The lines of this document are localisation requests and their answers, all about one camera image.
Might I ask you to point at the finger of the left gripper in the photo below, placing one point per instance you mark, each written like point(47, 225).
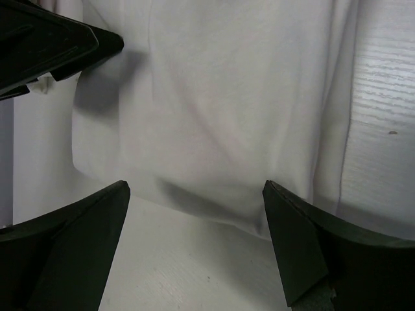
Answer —
point(35, 42)

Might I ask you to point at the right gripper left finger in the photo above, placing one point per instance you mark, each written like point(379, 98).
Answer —
point(61, 260)

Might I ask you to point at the white red-print t-shirt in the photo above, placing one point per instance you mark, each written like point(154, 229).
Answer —
point(207, 101)

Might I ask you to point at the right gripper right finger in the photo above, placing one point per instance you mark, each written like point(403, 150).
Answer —
point(326, 263)

